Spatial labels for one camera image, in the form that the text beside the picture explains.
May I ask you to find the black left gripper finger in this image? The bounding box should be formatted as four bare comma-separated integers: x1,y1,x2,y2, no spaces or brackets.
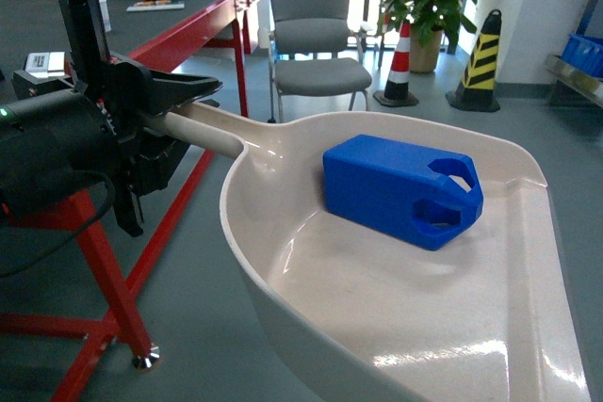
140,70,222,115
131,131,189,196

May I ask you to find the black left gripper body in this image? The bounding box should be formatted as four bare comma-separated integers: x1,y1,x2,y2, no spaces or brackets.
58,0,144,237

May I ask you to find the blue 3D-printed block part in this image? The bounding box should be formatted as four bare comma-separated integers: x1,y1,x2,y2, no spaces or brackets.
322,135,484,250

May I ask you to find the beige plastic dustpan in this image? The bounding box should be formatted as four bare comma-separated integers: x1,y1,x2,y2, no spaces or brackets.
144,104,591,401

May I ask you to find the grey office chair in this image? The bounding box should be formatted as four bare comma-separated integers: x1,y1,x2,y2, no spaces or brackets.
269,0,372,123

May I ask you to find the red white traffic cone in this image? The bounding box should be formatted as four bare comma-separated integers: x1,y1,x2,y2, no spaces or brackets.
373,21,418,107

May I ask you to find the black yellow striped cone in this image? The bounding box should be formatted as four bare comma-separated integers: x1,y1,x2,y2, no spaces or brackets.
446,9,502,113

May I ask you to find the blue storage bin far right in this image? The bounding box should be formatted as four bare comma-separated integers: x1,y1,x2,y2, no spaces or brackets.
561,34,602,78

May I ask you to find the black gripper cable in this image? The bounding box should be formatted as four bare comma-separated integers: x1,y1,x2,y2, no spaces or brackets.
0,169,117,280

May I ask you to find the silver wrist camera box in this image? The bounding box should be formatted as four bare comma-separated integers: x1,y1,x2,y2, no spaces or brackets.
24,52,66,78

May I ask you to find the red metal table frame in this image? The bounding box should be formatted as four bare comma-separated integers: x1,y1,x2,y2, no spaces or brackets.
1,0,257,401

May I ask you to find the stainless steel shelf rail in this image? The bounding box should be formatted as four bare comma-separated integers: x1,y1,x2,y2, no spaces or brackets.
545,54,602,106

